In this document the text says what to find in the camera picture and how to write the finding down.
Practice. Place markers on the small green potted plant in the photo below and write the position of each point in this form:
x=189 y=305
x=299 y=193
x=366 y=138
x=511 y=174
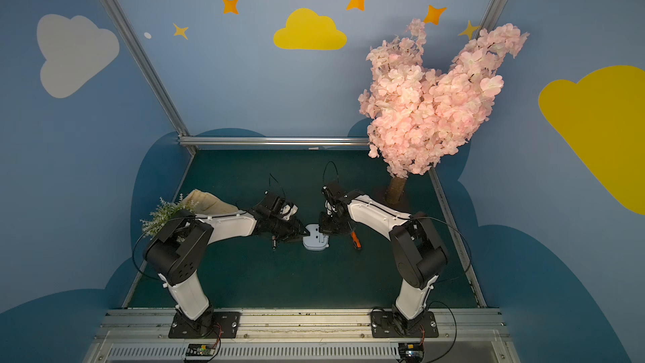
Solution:
x=163 y=213

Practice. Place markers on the rusty tree trunk pole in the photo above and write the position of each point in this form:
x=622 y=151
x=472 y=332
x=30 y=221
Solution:
x=395 y=190

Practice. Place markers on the aluminium back frame bar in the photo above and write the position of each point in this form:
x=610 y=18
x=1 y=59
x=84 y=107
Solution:
x=272 y=142

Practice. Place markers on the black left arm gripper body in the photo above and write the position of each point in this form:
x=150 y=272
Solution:
x=291 y=228

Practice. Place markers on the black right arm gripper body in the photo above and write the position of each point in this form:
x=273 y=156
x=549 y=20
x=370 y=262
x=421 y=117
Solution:
x=327 y=221

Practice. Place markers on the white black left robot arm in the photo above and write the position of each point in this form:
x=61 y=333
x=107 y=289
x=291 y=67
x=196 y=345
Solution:
x=158 y=252

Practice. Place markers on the controller board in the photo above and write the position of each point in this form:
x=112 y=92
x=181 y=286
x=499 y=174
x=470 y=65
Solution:
x=200 y=351
x=410 y=353

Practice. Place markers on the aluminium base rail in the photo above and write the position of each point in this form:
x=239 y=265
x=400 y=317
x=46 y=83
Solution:
x=307 y=335

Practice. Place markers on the white alarm device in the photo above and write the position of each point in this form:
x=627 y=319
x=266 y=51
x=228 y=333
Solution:
x=316 y=240

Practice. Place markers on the left controller board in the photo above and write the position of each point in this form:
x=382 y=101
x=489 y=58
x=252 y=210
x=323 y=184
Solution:
x=200 y=351

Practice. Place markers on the pink blossom artificial tree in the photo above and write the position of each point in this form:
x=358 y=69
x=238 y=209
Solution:
x=418 y=114

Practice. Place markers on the right controller board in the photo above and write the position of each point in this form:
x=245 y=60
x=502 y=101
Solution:
x=410 y=353

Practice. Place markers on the orange black screwdriver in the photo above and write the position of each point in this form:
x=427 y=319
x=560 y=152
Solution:
x=355 y=240

